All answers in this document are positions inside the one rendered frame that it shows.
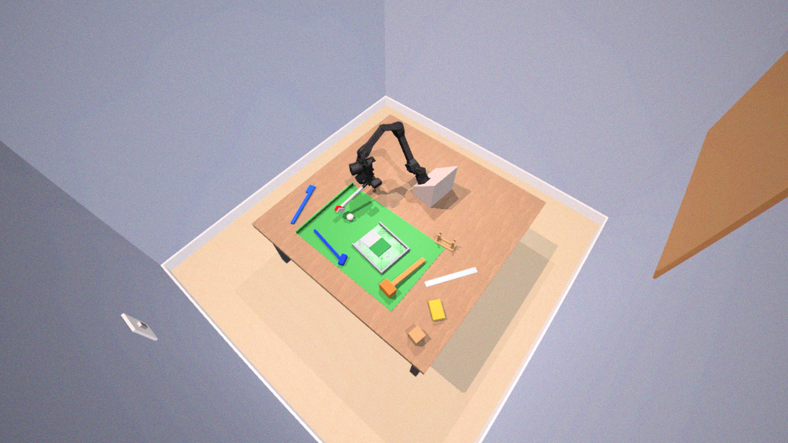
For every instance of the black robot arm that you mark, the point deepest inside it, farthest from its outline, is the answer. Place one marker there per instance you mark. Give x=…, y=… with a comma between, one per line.
x=363, y=163

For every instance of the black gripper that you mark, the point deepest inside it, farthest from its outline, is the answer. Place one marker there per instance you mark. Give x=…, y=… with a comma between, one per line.
x=373, y=181

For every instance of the white flat bar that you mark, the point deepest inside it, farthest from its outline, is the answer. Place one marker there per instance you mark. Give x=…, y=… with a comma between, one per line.
x=450, y=277

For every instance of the orange mallet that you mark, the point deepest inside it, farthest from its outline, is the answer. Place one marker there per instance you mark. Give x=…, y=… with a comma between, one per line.
x=388, y=287

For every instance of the small orange block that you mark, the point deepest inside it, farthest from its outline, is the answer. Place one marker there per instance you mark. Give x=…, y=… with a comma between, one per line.
x=416, y=335

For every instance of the green flat mat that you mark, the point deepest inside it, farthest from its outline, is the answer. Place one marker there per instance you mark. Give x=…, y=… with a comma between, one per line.
x=340, y=233

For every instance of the yellow rectangular block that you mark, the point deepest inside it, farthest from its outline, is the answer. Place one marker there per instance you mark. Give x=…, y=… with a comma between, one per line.
x=436, y=309

